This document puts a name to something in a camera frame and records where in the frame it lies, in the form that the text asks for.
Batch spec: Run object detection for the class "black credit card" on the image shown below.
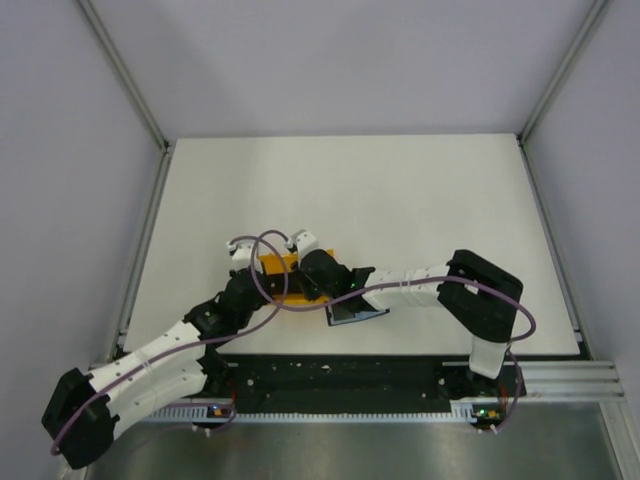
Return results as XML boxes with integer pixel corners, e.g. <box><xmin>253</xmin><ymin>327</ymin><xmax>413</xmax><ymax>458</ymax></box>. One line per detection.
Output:
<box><xmin>331</xmin><ymin>304</ymin><xmax>361</xmax><ymax>324</ymax></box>

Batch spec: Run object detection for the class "yellow plastic bin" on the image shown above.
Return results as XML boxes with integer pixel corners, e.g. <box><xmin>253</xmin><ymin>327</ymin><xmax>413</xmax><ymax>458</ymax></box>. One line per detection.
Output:
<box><xmin>258</xmin><ymin>253</ymin><xmax>329</xmax><ymax>311</ymax></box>

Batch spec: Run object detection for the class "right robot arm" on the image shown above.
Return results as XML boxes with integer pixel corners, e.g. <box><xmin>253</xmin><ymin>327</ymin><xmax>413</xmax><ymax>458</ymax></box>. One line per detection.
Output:
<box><xmin>293</xmin><ymin>249</ymin><xmax>524</xmax><ymax>396</ymax></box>

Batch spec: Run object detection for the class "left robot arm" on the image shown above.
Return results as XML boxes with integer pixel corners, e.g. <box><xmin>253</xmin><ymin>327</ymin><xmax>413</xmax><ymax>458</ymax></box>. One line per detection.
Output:
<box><xmin>41</xmin><ymin>269</ymin><xmax>271</xmax><ymax>469</ymax></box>

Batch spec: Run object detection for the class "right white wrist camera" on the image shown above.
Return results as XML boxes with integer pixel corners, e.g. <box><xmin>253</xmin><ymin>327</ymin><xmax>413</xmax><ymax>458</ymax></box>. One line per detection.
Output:
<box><xmin>285</xmin><ymin>229</ymin><xmax>319</xmax><ymax>262</ymax></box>

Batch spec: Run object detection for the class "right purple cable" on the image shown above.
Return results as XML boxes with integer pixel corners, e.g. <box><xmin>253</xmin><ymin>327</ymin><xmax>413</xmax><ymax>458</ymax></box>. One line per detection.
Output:
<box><xmin>252</xmin><ymin>229</ymin><xmax>539</xmax><ymax>434</ymax></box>

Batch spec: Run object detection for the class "purple cable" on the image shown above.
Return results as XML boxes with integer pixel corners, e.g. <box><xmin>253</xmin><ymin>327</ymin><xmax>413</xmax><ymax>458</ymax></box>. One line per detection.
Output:
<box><xmin>252</xmin><ymin>229</ymin><xmax>539</xmax><ymax>434</ymax></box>
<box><xmin>49</xmin><ymin>234</ymin><xmax>291</xmax><ymax>456</ymax></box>

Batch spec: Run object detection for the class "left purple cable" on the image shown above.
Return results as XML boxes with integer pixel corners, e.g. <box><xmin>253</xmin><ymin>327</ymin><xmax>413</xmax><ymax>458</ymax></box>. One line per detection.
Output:
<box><xmin>49</xmin><ymin>234</ymin><xmax>291</xmax><ymax>456</ymax></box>

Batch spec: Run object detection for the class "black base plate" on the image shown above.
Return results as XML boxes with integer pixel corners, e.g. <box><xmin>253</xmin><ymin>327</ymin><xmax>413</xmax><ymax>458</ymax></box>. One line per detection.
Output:
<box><xmin>198</xmin><ymin>354</ymin><xmax>526</xmax><ymax>414</ymax></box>

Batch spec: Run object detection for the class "grey cable duct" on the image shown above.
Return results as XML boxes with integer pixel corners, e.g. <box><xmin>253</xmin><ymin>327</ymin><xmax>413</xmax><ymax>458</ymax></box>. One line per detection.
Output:
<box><xmin>144</xmin><ymin>402</ymin><xmax>503</xmax><ymax>425</ymax></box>

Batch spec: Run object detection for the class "left aluminium frame post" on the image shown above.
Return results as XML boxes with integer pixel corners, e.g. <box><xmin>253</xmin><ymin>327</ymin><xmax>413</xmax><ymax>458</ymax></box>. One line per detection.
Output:
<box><xmin>73</xmin><ymin>0</ymin><xmax>170</xmax><ymax>153</ymax></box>

